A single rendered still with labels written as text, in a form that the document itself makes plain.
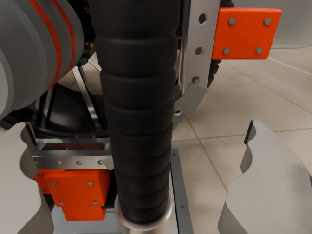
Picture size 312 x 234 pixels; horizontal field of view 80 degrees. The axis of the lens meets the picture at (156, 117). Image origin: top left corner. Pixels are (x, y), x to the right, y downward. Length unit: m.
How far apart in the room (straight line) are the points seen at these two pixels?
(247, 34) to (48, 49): 0.26
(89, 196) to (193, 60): 0.38
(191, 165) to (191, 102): 0.96
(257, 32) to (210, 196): 0.93
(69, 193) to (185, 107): 0.33
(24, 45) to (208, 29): 0.23
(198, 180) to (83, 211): 0.78
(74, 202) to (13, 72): 0.39
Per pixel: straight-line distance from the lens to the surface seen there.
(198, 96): 0.33
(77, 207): 0.55
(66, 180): 0.48
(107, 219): 0.79
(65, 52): 0.27
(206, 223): 1.05
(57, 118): 0.57
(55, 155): 0.45
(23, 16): 0.23
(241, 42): 0.33
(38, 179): 0.52
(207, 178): 1.21
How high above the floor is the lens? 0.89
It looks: 31 degrees down
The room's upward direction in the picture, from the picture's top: straight up
